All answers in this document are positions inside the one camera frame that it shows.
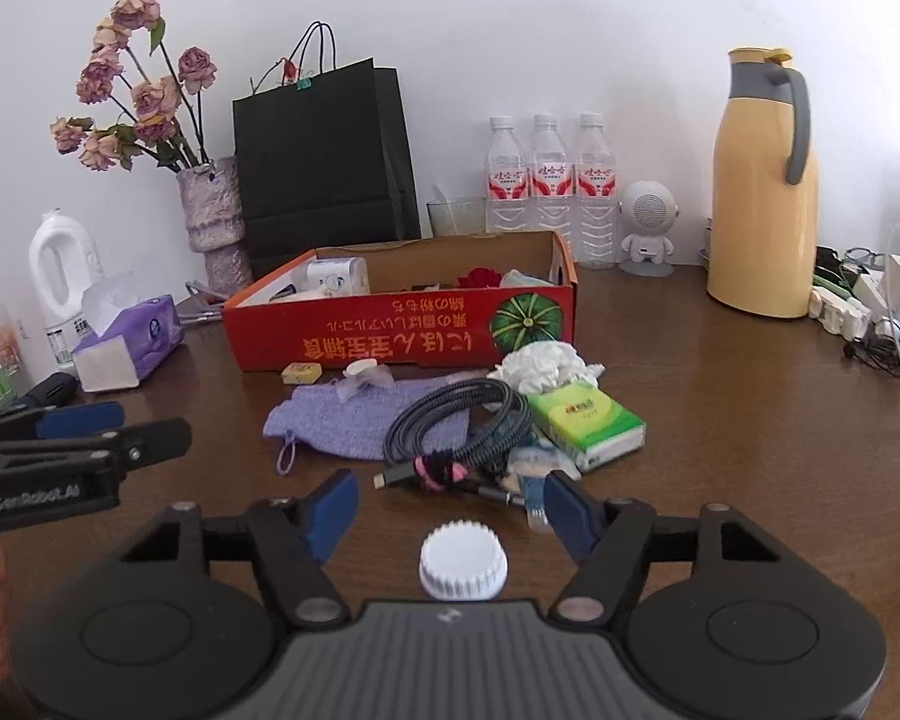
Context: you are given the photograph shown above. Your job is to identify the green tissue packet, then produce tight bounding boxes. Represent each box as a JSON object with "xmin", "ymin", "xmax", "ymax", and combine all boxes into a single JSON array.
[{"xmin": 529, "ymin": 386, "xmax": 646, "ymax": 473}]

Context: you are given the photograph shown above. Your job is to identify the white ribbed lid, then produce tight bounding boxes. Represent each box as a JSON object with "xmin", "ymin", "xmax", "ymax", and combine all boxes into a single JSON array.
[{"xmin": 418, "ymin": 521, "xmax": 509, "ymax": 601}]

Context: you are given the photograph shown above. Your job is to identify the grey braided cable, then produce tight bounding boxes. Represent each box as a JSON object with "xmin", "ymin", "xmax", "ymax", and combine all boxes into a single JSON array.
[{"xmin": 373, "ymin": 379, "xmax": 533, "ymax": 515}]

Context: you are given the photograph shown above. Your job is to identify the white plastic spoon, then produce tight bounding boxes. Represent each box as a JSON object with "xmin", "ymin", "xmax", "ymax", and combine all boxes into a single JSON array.
[{"xmin": 433, "ymin": 184, "xmax": 460, "ymax": 235}]

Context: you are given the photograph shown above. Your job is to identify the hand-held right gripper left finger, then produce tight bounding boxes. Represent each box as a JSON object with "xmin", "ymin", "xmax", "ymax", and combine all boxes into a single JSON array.
[{"xmin": 120, "ymin": 469, "xmax": 361, "ymax": 627}]

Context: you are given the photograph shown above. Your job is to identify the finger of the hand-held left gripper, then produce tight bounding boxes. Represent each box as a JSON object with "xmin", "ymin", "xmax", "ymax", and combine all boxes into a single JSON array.
[
  {"xmin": 0, "ymin": 401, "xmax": 127, "ymax": 451},
  {"xmin": 0, "ymin": 418, "xmax": 193, "ymax": 470}
]

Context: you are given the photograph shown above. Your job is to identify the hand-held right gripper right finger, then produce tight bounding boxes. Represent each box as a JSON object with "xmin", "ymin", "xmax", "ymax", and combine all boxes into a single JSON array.
[{"xmin": 544, "ymin": 469, "xmax": 787, "ymax": 627}]

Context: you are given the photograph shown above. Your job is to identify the mottled purple vase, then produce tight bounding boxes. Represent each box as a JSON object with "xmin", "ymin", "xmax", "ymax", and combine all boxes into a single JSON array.
[{"xmin": 176, "ymin": 157, "xmax": 252, "ymax": 293}]

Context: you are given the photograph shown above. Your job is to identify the white robot speaker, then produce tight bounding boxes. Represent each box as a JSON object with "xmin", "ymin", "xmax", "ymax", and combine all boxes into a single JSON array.
[{"xmin": 616, "ymin": 180, "xmax": 680, "ymax": 276}]

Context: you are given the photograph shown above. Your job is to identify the purple tissue box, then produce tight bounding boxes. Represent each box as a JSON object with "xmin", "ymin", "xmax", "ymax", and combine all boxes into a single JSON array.
[{"xmin": 71, "ymin": 270, "xmax": 187, "ymax": 392}]

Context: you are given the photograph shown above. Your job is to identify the black paper bag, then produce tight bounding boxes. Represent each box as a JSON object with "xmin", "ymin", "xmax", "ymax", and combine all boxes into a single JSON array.
[{"xmin": 232, "ymin": 21, "xmax": 422, "ymax": 282}]

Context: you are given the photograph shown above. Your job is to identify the small white round jar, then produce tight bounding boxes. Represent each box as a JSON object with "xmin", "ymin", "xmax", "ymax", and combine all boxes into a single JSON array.
[{"xmin": 336, "ymin": 358, "xmax": 395, "ymax": 400}]

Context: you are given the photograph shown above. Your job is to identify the black earphones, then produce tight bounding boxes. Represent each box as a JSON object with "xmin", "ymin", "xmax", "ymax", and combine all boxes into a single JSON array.
[{"xmin": 842, "ymin": 334, "xmax": 900, "ymax": 376}]

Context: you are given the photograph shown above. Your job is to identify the white tissue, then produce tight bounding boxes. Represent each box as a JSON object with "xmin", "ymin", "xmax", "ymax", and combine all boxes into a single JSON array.
[{"xmin": 487, "ymin": 341, "xmax": 607, "ymax": 395}]

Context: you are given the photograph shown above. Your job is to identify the yellow thermos jug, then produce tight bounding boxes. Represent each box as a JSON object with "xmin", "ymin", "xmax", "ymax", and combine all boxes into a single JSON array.
[{"xmin": 705, "ymin": 47, "xmax": 821, "ymax": 318}]

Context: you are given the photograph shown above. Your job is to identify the purple knitted cloth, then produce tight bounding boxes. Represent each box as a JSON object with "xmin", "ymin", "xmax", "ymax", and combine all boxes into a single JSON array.
[{"xmin": 262, "ymin": 379, "xmax": 470, "ymax": 475}]

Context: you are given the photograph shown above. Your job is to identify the dried pink flowers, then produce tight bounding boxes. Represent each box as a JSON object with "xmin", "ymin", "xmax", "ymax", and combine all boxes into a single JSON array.
[{"xmin": 51, "ymin": 0, "xmax": 218, "ymax": 172}]

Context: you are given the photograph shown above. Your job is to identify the clear blue plastic packet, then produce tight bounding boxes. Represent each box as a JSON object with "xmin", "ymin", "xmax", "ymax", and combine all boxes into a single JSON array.
[{"xmin": 499, "ymin": 446, "xmax": 563, "ymax": 537}]

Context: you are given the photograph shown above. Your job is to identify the clear glass cup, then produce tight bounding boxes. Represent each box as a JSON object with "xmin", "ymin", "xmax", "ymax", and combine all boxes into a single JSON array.
[{"xmin": 427, "ymin": 196, "xmax": 488, "ymax": 237}]

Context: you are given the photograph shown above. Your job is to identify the pink black hair tie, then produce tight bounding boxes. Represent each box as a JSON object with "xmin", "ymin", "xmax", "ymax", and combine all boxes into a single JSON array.
[{"xmin": 412, "ymin": 454, "xmax": 467, "ymax": 494}]

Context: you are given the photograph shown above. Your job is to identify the red cardboard box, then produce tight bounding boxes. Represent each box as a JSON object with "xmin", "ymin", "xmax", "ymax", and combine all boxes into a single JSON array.
[{"xmin": 221, "ymin": 230, "xmax": 578, "ymax": 372}]

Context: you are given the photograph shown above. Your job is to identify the white detergent bottle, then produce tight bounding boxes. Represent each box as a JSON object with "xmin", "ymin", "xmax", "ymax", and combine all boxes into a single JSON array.
[{"xmin": 28, "ymin": 208, "xmax": 106, "ymax": 361}]

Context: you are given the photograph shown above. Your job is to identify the clear water bottle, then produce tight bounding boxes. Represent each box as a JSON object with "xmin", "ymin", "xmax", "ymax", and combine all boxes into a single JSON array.
[
  {"xmin": 484, "ymin": 116, "xmax": 533, "ymax": 235},
  {"xmin": 572, "ymin": 114, "xmax": 620, "ymax": 269},
  {"xmin": 529, "ymin": 114, "xmax": 577, "ymax": 241}
]

